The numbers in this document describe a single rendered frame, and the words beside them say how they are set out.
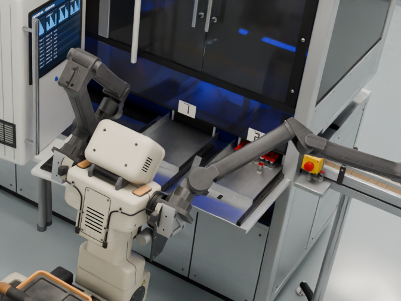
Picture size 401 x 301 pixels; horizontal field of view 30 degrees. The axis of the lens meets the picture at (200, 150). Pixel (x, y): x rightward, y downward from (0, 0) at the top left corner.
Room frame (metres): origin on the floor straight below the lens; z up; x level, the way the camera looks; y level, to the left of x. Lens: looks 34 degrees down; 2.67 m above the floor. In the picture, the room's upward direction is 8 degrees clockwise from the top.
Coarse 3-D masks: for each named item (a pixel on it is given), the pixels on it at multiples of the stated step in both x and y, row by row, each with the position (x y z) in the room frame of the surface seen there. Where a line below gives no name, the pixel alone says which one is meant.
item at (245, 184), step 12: (216, 156) 2.60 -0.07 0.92; (240, 168) 2.59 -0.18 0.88; (252, 168) 2.60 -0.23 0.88; (264, 168) 2.61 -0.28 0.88; (276, 168) 2.62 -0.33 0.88; (228, 180) 2.49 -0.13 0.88; (240, 180) 2.50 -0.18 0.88; (252, 180) 2.51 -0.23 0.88; (264, 180) 2.52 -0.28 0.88; (228, 192) 2.39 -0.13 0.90; (240, 192) 2.42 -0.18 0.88; (252, 192) 2.43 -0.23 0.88
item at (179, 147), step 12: (168, 120) 2.89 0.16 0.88; (144, 132) 2.72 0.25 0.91; (156, 132) 2.78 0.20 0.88; (168, 132) 2.79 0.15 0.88; (180, 132) 2.80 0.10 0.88; (192, 132) 2.82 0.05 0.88; (168, 144) 2.69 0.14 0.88; (180, 144) 2.71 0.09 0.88; (192, 144) 2.72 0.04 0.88; (204, 144) 2.68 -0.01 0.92; (168, 156) 2.60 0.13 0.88; (180, 156) 2.61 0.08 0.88; (192, 156) 2.59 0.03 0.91; (168, 168) 2.51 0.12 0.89; (180, 168) 2.50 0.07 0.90
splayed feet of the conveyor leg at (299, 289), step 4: (300, 284) 2.82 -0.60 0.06; (304, 284) 2.80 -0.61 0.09; (300, 288) 2.85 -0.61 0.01; (304, 288) 2.76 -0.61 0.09; (308, 288) 2.75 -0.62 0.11; (296, 292) 2.82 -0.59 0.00; (300, 292) 2.82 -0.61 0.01; (304, 292) 2.74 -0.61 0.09; (308, 292) 2.72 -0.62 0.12; (312, 292) 2.72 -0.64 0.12; (308, 296) 2.69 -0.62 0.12; (312, 296) 2.68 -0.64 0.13; (308, 300) 2.67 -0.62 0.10
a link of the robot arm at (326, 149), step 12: (312, 144) 2.06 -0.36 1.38; (324, 144) 2.07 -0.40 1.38; (336, 144) 2.10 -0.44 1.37; (324, 156) 2.08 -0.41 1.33; (336, 156) 2.07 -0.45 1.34; (348, 156) 2.08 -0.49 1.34; (360, 156) 2.08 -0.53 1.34; (372, 156) 2.09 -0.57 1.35; (360, 168) 2.07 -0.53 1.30; (372, 168) 2.06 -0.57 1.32; (384, 168) 2.07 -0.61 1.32; (396, 168) 2.07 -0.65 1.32; (396, 180) 2.07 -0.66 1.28
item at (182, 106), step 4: (180, 100) 2.79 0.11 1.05; (180, 104) 2.79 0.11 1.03; (184, 104) 2.78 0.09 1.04; (188, 104) 2.77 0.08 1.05; (180, 108) 2.79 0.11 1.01; (184, 108) 2.78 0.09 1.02; (192, 108) 2.76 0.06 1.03; (180, 112) 2.79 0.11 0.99; (184, 112) 2.78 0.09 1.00; (192, 112) 2.76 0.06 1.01; (192, 116) 2.76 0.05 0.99
